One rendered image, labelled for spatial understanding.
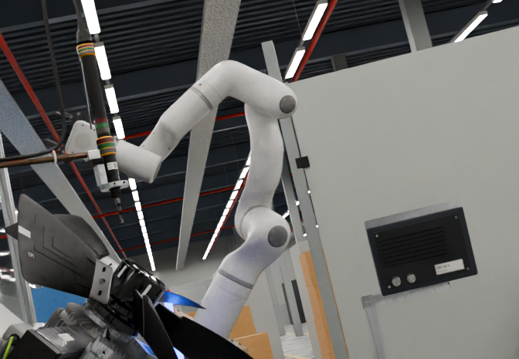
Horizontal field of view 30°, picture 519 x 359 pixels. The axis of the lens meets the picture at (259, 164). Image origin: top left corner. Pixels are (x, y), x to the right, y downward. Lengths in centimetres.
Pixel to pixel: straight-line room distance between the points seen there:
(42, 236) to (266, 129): 102
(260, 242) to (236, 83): 47
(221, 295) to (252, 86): 63
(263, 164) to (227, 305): 43
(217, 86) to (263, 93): 13
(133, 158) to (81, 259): 64
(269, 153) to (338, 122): 130
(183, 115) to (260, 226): 40
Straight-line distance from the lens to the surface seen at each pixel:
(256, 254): 287
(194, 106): 275
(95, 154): 236
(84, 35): 245
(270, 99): 278
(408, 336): 408
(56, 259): 209
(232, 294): 291
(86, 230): 243
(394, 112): 414
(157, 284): 221
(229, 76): 278
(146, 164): 272
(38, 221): 209
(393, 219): 262
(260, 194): 293
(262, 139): 287
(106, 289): 220
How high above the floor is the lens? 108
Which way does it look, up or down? 8 degrees up
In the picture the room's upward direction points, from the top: 13 degrees counter-clockwise
